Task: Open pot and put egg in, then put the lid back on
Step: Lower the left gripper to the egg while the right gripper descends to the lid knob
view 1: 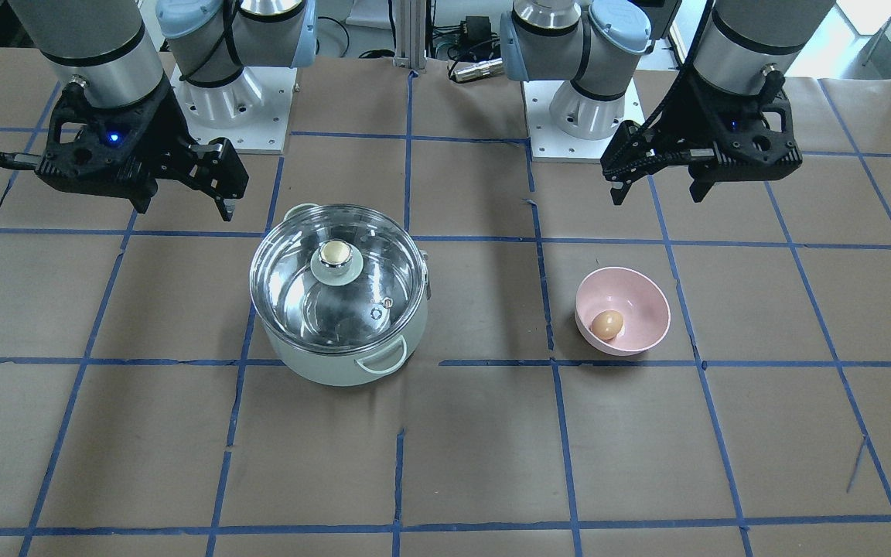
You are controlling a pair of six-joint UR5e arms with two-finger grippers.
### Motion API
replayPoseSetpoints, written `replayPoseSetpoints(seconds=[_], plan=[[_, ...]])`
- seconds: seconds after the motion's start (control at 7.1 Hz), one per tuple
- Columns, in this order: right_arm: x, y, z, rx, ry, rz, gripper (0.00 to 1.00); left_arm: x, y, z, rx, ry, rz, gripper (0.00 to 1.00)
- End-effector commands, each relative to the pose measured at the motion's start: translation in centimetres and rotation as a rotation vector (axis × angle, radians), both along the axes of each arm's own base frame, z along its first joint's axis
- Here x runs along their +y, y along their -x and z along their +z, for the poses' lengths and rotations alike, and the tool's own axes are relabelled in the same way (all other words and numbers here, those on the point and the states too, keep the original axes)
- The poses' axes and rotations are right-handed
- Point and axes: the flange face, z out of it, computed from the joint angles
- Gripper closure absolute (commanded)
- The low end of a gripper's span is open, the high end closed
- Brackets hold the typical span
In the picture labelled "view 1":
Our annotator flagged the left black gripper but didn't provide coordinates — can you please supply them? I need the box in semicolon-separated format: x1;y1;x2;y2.
600;71;802;206

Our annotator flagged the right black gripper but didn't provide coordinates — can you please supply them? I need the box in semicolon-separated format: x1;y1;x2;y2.
0;75;250;222

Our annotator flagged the brown egg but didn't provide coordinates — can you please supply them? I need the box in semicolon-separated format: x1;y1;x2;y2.
589;310;623;343

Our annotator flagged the glass pot lid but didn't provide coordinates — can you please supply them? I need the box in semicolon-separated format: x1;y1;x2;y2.
250;204;420;346

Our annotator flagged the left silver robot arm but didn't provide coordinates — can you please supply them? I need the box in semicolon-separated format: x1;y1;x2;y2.
499;1;834;205

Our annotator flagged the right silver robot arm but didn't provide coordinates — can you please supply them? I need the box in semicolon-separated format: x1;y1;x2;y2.
0;1;317;222

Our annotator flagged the mint green cooking pot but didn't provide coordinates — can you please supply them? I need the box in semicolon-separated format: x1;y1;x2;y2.
249;203;431;388

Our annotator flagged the pink bowl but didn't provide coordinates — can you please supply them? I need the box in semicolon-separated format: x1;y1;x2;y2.
573;267;672;357

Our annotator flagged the black power adapter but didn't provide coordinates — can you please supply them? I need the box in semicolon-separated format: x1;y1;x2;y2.
459;15;493;49

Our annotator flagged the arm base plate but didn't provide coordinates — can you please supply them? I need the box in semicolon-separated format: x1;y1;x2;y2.
171;67;299;155
522;80;644;163

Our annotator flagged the silver cable connector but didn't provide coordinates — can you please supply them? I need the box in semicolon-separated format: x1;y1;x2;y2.
448;59;505;84

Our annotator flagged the aluminium frame post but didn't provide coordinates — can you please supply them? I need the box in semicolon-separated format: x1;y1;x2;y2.
388;1;432;74

